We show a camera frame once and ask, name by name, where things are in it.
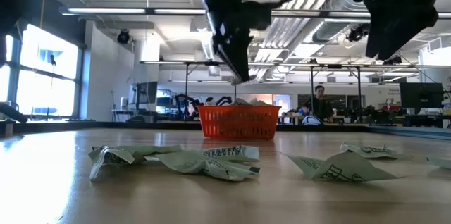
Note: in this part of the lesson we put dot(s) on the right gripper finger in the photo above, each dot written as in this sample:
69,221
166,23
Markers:
372,30
401,23

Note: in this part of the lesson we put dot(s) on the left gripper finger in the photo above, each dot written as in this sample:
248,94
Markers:
225,60
239,51

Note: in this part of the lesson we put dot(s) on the white strip light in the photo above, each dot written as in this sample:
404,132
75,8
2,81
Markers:
102,11
179,11
296,13
444,15
349,14

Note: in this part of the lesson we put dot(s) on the orange plastic basket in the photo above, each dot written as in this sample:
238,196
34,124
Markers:
239,122

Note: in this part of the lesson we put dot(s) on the black computer monitor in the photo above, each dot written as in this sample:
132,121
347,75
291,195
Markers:
421,95
147,92

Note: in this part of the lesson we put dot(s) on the white blue round object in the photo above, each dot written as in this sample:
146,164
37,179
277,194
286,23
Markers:
311,120

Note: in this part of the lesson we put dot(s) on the black slanted metal bar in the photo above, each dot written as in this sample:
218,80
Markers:
12,113

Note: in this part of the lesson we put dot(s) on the black ceiling camera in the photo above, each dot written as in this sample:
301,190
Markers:
123,36
357,33

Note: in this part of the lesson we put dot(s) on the black metal frame stand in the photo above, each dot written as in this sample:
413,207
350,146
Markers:
197,63
312,90

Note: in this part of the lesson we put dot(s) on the silver spiral air duct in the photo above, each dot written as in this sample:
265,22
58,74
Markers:
338,5

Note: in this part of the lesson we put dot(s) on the black aluminium table frame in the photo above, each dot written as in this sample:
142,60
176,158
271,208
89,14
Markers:
70,125

